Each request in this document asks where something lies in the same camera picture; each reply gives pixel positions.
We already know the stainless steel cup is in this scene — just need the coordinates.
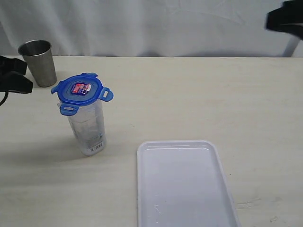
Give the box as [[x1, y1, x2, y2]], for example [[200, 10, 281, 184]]
[[18, 40, 57, 87]]

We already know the white rectangular tray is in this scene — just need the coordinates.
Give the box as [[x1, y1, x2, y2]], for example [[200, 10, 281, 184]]
[[137, 140, 240, 227]]

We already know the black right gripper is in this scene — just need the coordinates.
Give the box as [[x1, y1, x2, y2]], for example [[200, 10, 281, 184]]
[[265, 0, 303, 39]]

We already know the clear tall plastic container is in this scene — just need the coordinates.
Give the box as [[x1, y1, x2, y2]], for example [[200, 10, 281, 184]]
[[58, 100, 106, 156]]

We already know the blue container lid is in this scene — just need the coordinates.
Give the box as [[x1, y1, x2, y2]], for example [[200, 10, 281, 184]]
[[51, 73, 114, 116]]

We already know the white backdrop curtain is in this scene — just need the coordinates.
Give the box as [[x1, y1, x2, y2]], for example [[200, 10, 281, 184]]
[[0, 0, 303, 57]]

